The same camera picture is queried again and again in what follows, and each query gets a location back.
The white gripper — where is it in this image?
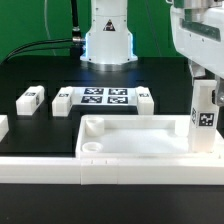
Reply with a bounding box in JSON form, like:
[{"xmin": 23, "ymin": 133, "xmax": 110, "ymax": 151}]
[{"xmin": 166, "ymin": 0, "xmax": 224, "ymax": 107}]

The white desk top tray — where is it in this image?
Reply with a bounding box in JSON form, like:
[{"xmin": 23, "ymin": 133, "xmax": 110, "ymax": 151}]
[{"xmin": 75, "ymin": 115, "xmax": 224, "ymax": 159}]

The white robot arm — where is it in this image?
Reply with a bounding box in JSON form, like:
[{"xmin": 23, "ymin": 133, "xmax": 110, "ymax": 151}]
[{"xmin": 80, "ymin": 0, "xmax": 224, "ymax": 107}]

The white marker plate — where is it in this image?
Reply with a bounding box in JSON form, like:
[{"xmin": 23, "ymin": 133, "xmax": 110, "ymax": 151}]
[{"xmin": 72, "ymin": 87, "xmax": 137, "ymax": 106}]

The white left fence piece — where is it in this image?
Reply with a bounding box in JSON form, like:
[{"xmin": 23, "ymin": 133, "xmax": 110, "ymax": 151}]
[{"xmin": 0, "ymin": 115, "xmax": 9, "ymax": 142}]

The black vertical cable connector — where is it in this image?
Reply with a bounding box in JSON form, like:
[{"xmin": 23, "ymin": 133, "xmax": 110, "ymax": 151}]
[{"xmin": 70, "ymin": 0, "xmax": 80, "ymax": 36}]

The black cable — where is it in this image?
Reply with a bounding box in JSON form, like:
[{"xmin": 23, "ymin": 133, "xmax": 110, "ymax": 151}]
[{"xmin": 2, "ymin": 38, "xmax": 86, "ymax": 63}]

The white front fence wall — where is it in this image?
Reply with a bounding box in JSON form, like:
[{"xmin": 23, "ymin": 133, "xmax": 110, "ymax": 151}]
[{"xmin": 0, "ymin": 157, "xmax": 224, "ymax": 185}]

